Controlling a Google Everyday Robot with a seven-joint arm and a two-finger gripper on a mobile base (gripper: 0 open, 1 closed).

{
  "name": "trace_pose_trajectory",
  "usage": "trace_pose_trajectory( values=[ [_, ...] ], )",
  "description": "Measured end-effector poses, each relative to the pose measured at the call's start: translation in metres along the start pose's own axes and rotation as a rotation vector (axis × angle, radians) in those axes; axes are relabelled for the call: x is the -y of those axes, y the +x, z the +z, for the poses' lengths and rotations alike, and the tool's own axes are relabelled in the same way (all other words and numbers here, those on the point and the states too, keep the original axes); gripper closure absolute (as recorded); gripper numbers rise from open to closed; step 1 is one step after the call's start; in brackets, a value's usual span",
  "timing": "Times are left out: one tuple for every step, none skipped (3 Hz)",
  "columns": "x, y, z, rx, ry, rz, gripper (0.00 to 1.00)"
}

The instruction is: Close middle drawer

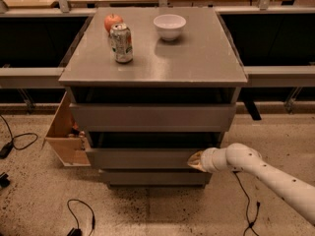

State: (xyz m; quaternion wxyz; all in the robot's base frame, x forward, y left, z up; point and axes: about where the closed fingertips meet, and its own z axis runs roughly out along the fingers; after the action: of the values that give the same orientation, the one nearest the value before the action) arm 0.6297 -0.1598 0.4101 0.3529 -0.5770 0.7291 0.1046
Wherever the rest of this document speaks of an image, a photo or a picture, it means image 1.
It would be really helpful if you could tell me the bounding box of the grey drawer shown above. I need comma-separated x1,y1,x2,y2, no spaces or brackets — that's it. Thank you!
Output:
86,148,199,169
98,169,212,187
70,103,236,132

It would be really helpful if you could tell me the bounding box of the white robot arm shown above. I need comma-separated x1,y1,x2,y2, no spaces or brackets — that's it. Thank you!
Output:
187,143,315,225

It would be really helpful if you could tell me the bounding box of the grey bottom drawer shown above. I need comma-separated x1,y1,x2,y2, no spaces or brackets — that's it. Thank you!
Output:
98,169,212,187

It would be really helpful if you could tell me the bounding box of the grey drawer cabinet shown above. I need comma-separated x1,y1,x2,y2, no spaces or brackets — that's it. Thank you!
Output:
58,6,248,191

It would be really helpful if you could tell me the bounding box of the grey top drawer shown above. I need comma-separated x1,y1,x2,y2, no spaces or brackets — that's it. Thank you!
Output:
70,103,236,132

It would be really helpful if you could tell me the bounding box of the cardboard box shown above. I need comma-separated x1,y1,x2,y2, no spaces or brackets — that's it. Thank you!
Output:
45,94,91,166

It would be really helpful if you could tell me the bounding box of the white ceramic bowl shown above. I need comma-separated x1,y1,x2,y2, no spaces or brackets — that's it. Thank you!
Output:
154,14,186,41

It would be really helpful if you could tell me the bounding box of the crushed soda can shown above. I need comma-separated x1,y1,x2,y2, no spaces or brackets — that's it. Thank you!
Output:
109,23,133,63

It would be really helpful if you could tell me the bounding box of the red apple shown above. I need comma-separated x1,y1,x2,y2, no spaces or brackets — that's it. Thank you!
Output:
104,14,123,32

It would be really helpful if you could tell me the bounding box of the black plug far left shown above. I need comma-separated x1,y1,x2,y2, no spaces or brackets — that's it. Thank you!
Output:
0,172,10,188

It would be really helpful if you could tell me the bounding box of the black cable right floor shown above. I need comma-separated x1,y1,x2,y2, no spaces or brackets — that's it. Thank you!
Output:
231,171,262,236

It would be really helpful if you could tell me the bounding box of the black cable floor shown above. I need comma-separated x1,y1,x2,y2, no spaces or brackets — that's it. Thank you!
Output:
66,199,96,236
0,114,39,159
231,171,262,236

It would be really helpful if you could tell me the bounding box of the grey metal rail frame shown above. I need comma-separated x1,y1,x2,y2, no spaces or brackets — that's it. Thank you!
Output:
0,0,315,122

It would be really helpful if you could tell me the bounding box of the black cable front floor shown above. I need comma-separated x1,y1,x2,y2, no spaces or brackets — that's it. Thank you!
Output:
66,199,96,236

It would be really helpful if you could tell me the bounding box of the black cable left floor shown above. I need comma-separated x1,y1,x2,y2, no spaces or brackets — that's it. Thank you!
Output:
0,114,39,159

